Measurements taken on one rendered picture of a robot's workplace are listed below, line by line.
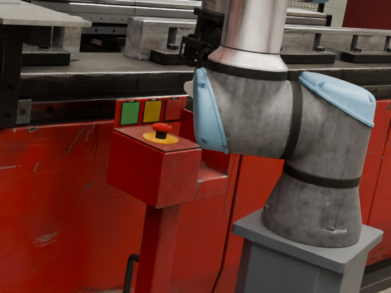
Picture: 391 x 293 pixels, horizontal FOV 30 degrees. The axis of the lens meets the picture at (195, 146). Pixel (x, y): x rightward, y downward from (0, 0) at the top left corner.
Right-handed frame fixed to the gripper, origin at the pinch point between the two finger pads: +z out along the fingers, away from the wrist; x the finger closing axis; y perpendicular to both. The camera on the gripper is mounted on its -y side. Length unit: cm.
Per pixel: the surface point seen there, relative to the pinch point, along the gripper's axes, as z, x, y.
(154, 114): 4.3, 4.5, 9.6
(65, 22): -15.5, 31.9, 8.4
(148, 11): -7, -33, 57
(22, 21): -15.4, 40.5, 8.6
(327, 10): 63, -642, 403
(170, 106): 2.6, 0.0, 9.7
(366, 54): -4, -98, 23
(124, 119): 4.7, 12.9, 9.5
